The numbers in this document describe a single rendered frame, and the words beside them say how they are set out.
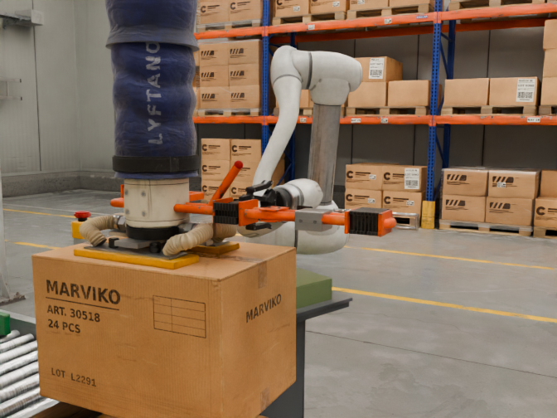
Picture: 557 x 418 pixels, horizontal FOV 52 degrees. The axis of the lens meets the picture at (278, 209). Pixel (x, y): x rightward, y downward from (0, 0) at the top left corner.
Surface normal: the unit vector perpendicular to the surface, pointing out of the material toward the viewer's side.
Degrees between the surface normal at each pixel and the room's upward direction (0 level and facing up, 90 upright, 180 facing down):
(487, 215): 90
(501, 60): 90
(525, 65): 90
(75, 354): 90
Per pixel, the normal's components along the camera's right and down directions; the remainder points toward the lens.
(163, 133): 0.37, -0.15
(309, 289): 0.68, 0.11
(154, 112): 0.16, 0.43
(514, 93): -0.47, 0.11
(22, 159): 0.89, 0.07
